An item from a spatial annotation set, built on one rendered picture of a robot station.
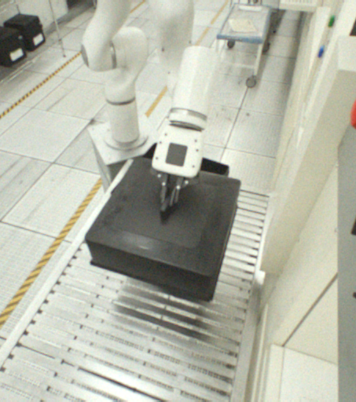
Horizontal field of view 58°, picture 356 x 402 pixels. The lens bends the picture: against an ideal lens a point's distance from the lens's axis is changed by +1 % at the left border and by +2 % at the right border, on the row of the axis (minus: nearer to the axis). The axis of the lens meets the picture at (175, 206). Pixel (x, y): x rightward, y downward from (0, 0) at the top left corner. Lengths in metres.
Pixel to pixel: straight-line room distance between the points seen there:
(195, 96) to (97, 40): 0.54
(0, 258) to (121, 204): 1.48
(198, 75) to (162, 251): 0.36
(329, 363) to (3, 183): 2.28
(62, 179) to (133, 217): 1.77
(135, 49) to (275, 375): 1.04
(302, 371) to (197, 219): 0.38
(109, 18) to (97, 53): 0.12
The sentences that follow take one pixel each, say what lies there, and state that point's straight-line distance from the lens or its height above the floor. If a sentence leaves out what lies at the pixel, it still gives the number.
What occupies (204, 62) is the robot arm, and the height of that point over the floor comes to 1.31.
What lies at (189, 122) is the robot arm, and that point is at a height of 1.22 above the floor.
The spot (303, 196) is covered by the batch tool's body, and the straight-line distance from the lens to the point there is 0.65.
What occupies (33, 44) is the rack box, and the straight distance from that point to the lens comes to 3.92.
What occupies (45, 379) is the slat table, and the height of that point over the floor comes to 0.76.
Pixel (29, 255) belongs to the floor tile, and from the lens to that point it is 2.08.
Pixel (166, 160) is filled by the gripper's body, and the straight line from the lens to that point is 0.69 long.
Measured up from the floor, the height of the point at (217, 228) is 1.06.
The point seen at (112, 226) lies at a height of 1.06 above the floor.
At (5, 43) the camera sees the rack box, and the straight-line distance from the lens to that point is 3.62.
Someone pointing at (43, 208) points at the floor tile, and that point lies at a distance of 2.29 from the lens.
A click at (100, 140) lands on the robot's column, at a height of 0.76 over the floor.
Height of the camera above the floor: 1.60
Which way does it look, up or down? 49 degrees down
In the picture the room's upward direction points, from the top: straight up
